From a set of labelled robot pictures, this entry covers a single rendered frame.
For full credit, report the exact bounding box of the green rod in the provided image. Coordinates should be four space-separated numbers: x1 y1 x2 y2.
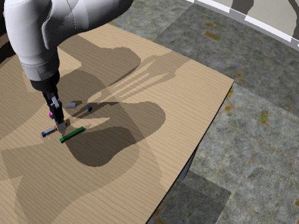
60 126 84 143

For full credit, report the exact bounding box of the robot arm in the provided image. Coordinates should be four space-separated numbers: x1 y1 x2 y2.
0 0 133 81

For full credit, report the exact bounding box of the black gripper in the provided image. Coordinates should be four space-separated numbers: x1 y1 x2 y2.
30 70 66 131

